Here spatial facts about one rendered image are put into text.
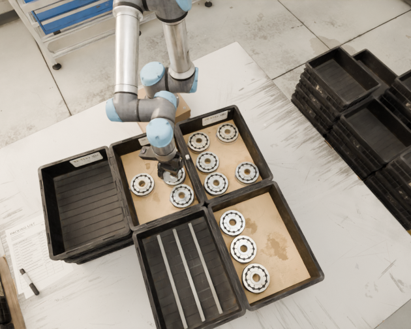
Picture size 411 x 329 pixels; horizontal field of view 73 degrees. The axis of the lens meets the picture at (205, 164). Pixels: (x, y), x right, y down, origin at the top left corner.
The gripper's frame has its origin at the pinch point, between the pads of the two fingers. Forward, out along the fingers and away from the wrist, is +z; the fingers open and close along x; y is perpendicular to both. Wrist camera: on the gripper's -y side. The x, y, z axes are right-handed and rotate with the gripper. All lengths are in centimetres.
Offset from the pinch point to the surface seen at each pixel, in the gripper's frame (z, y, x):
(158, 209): 11.0, 0.4, -13.0
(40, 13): 44, -163, 100
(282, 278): 11, 56, -20
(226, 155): 11.0, 17.9, 21.7
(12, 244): 24, -57, -50
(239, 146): 11.0, 22.3, 28.2
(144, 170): 11.0, -13.6, 0.9
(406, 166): 36, 109, 64
